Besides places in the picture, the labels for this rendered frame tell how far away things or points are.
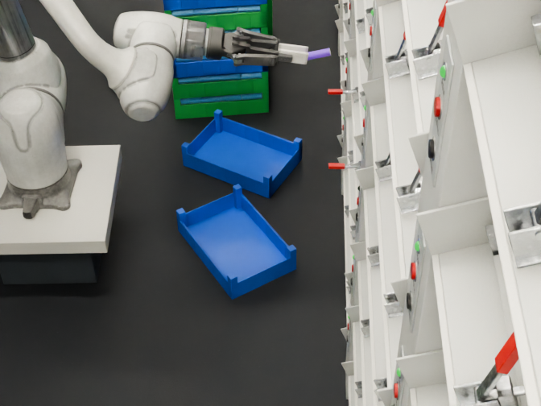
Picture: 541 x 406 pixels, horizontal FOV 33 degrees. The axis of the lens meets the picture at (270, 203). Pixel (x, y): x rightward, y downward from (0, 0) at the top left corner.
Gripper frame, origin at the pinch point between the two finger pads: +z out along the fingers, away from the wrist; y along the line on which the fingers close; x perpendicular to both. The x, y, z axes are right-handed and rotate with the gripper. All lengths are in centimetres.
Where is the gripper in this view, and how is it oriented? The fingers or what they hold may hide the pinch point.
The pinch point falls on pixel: (292, 53)
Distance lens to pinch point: 215.5
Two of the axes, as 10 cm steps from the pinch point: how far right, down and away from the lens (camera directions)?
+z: 9.9, 1.2, 0.9
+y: -0.1, 6.9, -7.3
